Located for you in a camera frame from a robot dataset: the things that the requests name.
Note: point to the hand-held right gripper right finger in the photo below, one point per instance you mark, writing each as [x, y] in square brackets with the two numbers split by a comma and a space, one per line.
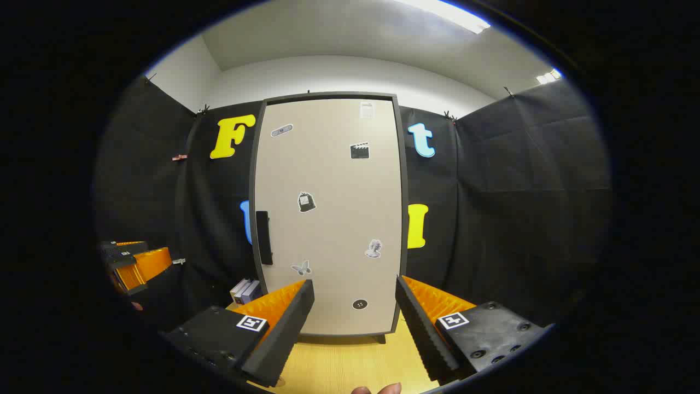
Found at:
[424, 334]

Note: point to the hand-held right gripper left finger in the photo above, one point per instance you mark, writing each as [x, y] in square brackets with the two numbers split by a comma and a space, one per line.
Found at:
[284, 334]

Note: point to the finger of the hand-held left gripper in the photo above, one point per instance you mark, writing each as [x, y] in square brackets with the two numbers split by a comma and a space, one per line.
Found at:
[128, 249]
[147, 265]

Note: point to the dark grey cabinet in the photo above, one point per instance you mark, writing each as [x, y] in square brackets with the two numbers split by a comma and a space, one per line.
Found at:
[333, 95]

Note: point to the purple book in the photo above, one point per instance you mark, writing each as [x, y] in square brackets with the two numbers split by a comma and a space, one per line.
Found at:
[254, 290]

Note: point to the black clip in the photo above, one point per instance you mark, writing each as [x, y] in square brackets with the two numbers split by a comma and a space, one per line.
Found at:
[508, 91]
[449, 116]
[203, 109]
[150, 78]

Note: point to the ceiling light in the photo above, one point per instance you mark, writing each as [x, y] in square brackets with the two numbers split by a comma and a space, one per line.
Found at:
[448, 15]
[549, 76]

